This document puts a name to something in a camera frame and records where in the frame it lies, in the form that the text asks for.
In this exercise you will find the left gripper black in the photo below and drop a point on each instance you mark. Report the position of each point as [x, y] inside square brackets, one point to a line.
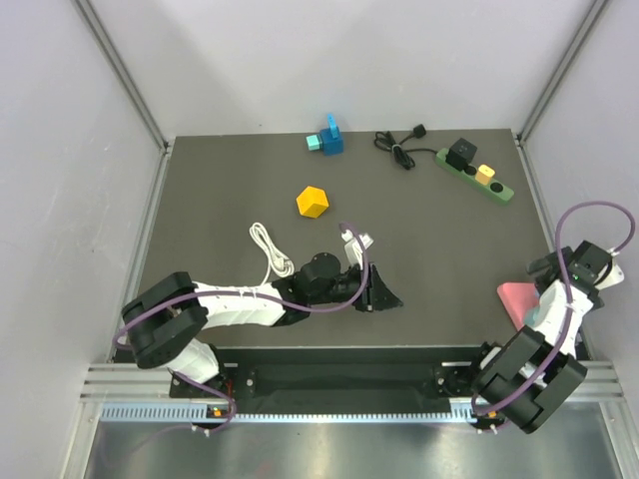
[375, 295]

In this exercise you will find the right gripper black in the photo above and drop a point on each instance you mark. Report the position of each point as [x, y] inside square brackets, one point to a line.
[544, 262]

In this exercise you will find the pink triangular socket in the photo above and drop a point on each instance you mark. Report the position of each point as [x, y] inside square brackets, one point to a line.
[518, 298]

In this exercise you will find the yellow cube plug adapter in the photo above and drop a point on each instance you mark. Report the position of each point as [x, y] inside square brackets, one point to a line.
[312, 202]

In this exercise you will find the teal plug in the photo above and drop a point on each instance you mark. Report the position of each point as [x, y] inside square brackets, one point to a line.
[532, 317]
[314, 142]

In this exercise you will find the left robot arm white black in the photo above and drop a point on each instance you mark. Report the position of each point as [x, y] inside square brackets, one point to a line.
[162, 324]

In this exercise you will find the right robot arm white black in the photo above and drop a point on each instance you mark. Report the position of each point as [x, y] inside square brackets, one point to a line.
[526, 380]

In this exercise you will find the yellow plug on green strip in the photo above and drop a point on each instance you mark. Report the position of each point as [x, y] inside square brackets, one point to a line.
[484, 175]

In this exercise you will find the blue cube socket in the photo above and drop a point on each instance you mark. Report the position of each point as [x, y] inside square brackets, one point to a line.
[331, 144]

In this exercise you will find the teal plug on blue cube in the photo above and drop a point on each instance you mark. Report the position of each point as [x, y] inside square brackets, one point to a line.
[314, 142]

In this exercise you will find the light blue plug atop cube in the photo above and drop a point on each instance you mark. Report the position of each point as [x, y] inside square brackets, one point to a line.
[331, 122]

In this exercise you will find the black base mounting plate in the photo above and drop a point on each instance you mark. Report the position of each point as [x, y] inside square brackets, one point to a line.
[410, 380]

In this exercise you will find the green power strip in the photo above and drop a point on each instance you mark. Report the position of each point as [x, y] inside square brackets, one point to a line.
[489, 186]

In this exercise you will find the black cube adapter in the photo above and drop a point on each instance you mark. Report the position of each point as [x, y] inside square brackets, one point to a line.
[461, 154]

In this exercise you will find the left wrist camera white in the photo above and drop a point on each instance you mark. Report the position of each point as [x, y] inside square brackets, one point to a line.
[355, 247]

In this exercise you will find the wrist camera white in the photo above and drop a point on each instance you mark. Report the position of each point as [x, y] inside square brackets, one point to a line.
[355, 247]
[612, 273]

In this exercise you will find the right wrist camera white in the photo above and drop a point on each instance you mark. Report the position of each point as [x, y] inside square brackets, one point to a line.
[612, 273]

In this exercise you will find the white slotted cable duct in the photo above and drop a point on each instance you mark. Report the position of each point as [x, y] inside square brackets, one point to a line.
[201, 413]

